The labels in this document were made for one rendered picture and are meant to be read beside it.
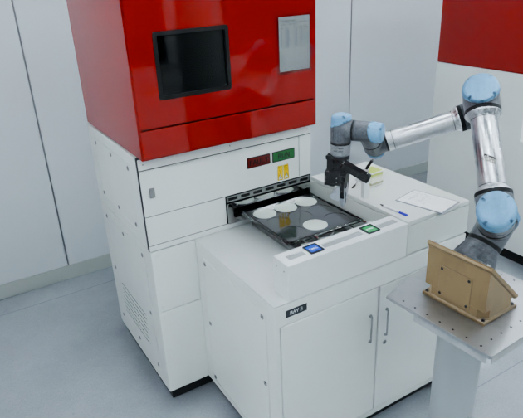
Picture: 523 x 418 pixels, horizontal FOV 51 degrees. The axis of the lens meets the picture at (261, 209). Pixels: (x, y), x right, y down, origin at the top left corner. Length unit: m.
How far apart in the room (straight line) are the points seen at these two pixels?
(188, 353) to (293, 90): 1.28
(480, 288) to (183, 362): 1.41
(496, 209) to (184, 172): 1.17
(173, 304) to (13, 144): 1.58
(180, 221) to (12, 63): 1.60
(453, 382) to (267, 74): 1.36
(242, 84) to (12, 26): 1.65
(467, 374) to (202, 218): 1.18
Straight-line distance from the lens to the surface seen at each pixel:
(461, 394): 2.18
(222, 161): 2.29
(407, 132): 2.08
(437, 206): 2.29
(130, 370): 3.01
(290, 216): 2.31
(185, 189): 2.25
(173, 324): 2.50
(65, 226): 3.77
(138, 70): 2.02
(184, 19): 2.07
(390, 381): 2.52
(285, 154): 2.45
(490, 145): 1.90
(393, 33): 4.83
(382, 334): 2.31
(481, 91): 1.95
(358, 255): 2.01
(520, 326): 1.91
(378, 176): 2.45
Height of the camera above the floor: 1.88
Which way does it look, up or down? 24 degrees down
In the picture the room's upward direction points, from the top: 3 degrees counter-clockwise
